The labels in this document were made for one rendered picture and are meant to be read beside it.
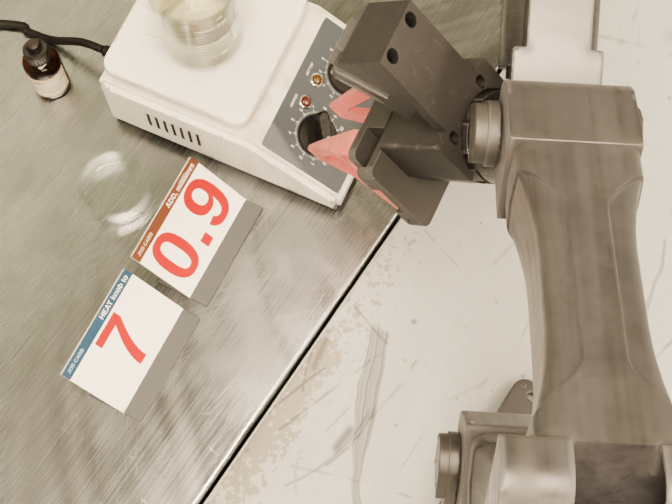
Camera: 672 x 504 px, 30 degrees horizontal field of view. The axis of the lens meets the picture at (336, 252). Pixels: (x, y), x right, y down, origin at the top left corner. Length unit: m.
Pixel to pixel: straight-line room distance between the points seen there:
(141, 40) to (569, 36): 0.37
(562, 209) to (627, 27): 0.49
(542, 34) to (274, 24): 0.30
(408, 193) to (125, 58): 0.27
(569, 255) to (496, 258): 0.40
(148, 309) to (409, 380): 0.20
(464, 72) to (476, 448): 0.22
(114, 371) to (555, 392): 0.48
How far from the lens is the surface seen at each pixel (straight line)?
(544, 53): 0.71
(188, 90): 0.93
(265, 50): 0.94
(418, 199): 0.79
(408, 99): 0.72
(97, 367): 0.93
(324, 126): 0.94
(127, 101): 0.97
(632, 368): 0.54
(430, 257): 0.97
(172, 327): 0.96
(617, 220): 0.60
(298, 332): 0.95
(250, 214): 0.98
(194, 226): 0.96
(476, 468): 0.76
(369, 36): 0.72
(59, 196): 1.01
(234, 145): 0.94
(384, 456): 0.93
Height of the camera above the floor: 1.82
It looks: 71 degrees down
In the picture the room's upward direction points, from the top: straight up
